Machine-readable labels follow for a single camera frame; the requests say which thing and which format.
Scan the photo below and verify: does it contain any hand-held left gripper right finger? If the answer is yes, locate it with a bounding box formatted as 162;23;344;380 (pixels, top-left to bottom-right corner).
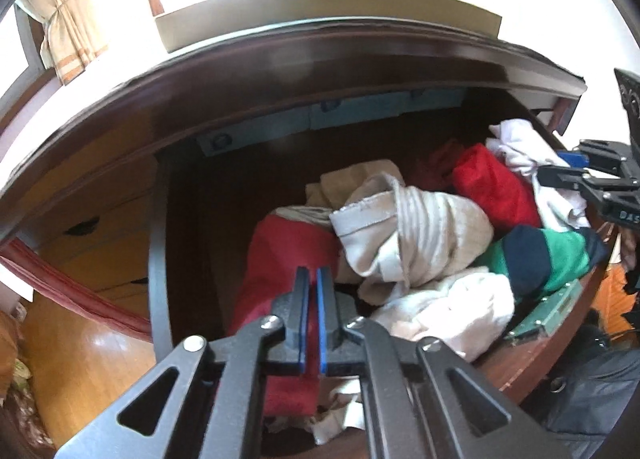
317;266;571;459

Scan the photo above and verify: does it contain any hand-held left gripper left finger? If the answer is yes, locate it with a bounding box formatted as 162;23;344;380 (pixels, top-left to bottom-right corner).
54;266;311;459

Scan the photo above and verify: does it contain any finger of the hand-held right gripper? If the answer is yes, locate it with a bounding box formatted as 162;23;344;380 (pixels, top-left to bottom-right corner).
537;165;620;202
556;138;632;173

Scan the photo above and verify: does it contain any white underwear grey band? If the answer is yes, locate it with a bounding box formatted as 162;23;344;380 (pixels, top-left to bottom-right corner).
485;119;591;232

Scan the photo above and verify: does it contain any large red underwear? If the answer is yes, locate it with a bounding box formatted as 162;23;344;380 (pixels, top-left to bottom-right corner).
231;216;346;417

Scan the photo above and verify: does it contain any small bright red underwear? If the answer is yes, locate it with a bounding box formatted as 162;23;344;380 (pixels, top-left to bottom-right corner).
452;143;543;232

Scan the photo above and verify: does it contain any green navy striped underwear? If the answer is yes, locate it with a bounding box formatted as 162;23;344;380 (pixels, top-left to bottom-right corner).
482;225;608;302

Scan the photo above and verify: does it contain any grey white ribbed underwear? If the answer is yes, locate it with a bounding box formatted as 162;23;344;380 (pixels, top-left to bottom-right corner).
330;174;496;305

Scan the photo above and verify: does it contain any off-white knit underwear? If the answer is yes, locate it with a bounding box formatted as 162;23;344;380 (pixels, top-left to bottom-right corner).
367;266;516;362

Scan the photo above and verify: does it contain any beige knit underwear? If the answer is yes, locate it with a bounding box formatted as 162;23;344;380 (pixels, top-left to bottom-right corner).
305;162;406;212

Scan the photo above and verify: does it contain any cardboard tray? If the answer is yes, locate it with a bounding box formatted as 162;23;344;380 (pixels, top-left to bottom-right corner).
154;0;502;56

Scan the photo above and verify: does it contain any metal drawer lock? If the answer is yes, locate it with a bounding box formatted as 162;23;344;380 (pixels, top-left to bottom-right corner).
502;279;581;342

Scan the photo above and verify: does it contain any orange box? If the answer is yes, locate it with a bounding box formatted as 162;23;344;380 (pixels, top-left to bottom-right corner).
597;264;633;320

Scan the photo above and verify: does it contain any person's puffer jacket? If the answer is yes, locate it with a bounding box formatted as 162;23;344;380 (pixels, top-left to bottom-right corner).
535;324;640;445

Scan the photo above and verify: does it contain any orange wooden cabinet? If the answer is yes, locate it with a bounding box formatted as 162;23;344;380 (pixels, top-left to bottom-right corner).
35;149;156;325

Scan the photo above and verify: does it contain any pink red cloth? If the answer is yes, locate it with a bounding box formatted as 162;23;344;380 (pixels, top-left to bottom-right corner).
0;236;153;345

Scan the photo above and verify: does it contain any patterned cloth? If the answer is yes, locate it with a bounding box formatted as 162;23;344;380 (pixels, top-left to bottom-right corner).
0;309;51;445

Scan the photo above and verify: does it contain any beige curtain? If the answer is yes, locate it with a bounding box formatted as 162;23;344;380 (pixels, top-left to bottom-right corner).
17;0;108;85

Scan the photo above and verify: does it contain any window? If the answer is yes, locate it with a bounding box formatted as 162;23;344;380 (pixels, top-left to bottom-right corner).
0;0;51;105

